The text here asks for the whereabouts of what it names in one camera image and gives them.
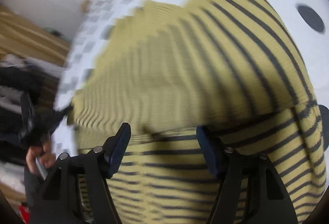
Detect person's left hand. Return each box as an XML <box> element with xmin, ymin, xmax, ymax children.
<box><xmin>26</xmin><ymin>140</ymin><xmax>56</xmax><ymax>175</ymax></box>

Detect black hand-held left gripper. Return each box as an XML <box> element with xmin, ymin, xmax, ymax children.
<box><xmin>18</xmin><ymin>92</ymin><xmax>74</xmax><ymax>149</ymax></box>

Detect pile of folded clothes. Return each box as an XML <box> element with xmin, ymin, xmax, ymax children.
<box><xmin>1</xmin><ymin>54</ymin><xmax>63</xmax><ymax>194</ymax></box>

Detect yellow grey striped knit sweater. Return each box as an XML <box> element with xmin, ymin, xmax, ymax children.
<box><xmin>71</xmin><ymin>0</ymin><xmax>326</xmax><ymax>223</ymax></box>

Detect golden satin curtain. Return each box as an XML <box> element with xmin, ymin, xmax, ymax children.
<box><xmin>0</xmin><ymin>6</ymin><xmax>70</xmax><ymax>66</ymax></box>

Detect round wicker ball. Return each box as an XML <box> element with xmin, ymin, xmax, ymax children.
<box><xmin>80</xmin><ymin>0</ymin><xmax>90</xmax><ymax>13</ymax></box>

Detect white grey-spotted bed cover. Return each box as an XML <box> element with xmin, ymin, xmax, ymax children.
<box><xmin>53</xmin><ymin>0</ymin><xmax>328</xmax><ymax>165</ymax></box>

